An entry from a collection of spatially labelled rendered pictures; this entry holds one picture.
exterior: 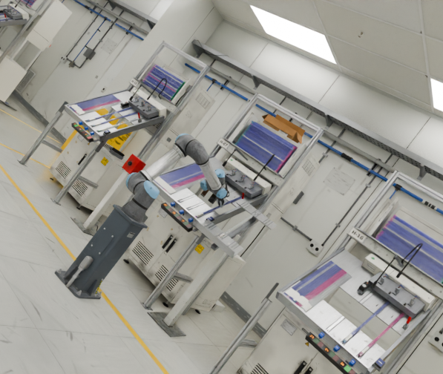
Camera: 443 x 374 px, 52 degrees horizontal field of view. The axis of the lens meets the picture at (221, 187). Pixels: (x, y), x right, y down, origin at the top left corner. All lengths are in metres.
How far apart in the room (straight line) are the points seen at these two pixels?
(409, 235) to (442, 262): 0.26
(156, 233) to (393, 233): 1.88
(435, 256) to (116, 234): 2.04
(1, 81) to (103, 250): 4.91
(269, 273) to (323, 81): 2.42
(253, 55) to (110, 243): 4.21
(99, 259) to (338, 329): 1.48
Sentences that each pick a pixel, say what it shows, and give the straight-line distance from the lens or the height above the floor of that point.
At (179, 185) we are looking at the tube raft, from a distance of 3.66.
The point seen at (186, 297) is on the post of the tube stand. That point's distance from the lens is 3.33.
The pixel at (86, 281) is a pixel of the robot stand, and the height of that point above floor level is 0.09.
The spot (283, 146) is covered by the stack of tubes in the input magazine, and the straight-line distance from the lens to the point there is 3.77.
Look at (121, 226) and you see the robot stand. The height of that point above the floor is 0.48.
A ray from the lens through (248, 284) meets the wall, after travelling 5.20.
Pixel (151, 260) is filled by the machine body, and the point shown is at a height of 0.19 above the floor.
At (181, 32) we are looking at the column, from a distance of 6.64.
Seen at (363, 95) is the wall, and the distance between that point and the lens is 5.58.
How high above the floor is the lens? 1.04
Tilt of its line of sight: level
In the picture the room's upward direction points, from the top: 37 degrees clockwise
